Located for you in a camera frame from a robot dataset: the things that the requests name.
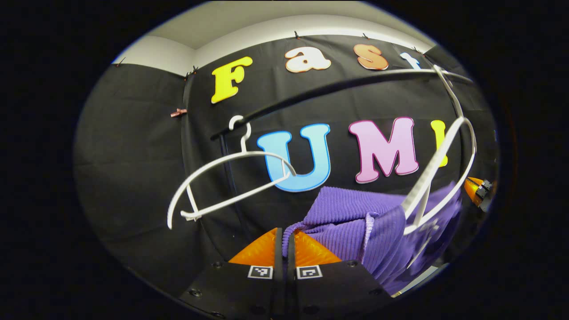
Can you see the white plastic hanger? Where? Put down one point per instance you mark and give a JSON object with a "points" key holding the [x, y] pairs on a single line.
{"points": [[433, 171], [249, 153]]}

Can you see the black clothes rail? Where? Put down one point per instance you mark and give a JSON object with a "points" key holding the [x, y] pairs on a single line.
{"points": [[266, 110]]}

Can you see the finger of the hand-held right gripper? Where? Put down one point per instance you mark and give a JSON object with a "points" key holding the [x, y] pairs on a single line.
{"points": [[474, 191]]}

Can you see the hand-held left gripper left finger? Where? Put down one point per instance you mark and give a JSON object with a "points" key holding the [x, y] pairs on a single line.
{"points": [[240, 289]]}

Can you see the copper spring clip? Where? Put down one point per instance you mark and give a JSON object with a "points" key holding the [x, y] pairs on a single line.
{"points": [[178, 113]]}

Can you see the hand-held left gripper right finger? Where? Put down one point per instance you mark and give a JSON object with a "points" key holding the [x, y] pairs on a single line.
{"points": [[338, 289]]}

